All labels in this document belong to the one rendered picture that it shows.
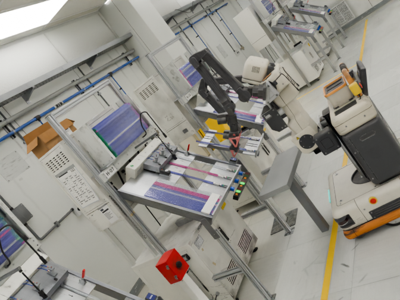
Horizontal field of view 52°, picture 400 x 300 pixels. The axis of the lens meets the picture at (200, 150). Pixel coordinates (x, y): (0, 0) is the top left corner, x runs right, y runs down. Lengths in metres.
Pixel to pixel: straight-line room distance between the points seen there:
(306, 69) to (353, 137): 4.85
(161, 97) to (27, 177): 1.54
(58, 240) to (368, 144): 3.00
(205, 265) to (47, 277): 1.18
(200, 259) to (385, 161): 1.39
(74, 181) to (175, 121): 1.48
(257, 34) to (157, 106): 3.55
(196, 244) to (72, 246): 1.72
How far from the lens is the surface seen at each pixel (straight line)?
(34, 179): 4.47
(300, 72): 7.42
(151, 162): 3.18
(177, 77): 4.17
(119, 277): 4.65
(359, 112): 2.61
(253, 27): 7.42
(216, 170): 3.22
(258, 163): 4.21
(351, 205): 2.84
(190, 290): 2.66
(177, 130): 4.28
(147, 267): 3.35
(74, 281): 2.40
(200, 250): 3.06
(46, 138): 3.22
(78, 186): 3.17
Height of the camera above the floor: 1.61
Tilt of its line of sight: 11 degrees down
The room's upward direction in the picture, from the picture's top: 38 degrees counter-clockwise
